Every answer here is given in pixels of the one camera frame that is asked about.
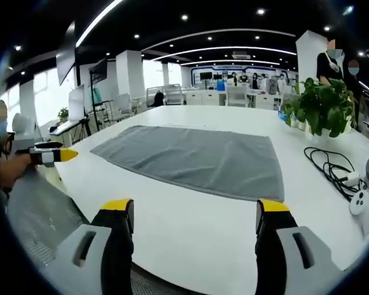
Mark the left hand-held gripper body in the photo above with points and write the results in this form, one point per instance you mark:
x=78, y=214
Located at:
x=21, y=139

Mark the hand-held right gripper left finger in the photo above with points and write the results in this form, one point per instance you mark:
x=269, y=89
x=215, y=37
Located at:
x=80, y=270

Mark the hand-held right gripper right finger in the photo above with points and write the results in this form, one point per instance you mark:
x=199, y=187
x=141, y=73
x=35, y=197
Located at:
x=313, y=270

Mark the grey towel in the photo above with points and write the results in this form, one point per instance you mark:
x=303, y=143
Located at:
x=196, y=159

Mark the person's left hand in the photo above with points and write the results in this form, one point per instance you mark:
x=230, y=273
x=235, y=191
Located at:
x=13, y=167

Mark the white side desk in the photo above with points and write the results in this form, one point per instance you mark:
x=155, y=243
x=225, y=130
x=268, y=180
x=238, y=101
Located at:
x=66, y=126

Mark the small green plant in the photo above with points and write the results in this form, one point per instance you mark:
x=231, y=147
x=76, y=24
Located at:
x=63, y=114

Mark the white board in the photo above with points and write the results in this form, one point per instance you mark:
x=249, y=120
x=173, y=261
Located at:
x=77, y=103

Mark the grey mesh chair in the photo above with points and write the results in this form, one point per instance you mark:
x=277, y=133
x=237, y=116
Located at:
x=37, y=215

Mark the white handheld controller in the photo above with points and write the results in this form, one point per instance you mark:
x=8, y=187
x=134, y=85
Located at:
x=360, y=204

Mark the hanging black monitor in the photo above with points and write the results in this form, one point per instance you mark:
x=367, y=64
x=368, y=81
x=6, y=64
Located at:
x=66, y=56

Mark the black monitor on stand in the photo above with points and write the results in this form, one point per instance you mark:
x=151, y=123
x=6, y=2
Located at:
x=99, y=70

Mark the white power adapter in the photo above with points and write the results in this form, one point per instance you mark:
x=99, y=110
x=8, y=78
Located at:
x=351, y=178

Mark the white table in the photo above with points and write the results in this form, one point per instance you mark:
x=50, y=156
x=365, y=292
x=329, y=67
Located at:
x=190, y=236

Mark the black backpack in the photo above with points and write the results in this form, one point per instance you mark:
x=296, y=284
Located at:
x=159, y=99

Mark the green potted plant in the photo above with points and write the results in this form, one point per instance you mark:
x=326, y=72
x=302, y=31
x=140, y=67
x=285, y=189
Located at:
x=323, y=104

